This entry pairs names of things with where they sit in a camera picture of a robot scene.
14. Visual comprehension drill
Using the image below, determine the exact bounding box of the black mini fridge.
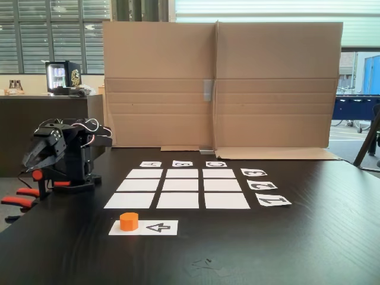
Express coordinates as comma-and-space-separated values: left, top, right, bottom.
45, 61, 81, 96

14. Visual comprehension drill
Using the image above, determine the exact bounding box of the blue foosball table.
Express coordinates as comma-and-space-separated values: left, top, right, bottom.
334, 94, 380, 134

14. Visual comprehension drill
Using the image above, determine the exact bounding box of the white nine-square grid sheet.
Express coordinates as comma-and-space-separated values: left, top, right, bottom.
103, 168, 251, 210

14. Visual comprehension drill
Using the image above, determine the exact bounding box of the blue container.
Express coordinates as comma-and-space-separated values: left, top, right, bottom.
363, 55, 380, 96

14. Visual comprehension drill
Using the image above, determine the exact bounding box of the white arrow paper sheet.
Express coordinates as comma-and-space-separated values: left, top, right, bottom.
107, 220, 179, 236

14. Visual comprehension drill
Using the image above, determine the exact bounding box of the paper label number 2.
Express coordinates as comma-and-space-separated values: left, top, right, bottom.
246, 179, 278, 191

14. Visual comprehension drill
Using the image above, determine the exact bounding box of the paper label number 3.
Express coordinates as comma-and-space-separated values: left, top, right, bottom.
240, 168, 268, 178

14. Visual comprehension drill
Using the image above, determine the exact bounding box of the brown cardboard screen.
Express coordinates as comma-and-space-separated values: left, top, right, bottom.
102, 20, 217, 153
213, 21, 344, 161

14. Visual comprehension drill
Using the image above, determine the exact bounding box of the orange and black clamp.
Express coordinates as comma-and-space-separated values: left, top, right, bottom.
1, 168, 72, 212

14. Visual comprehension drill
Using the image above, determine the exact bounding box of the clear tape piece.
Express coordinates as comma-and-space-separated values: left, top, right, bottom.
189, 257, 229, 277

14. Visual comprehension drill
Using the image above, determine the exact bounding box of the paper label number 1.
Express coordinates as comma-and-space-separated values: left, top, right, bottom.
255, 192, 292, 207

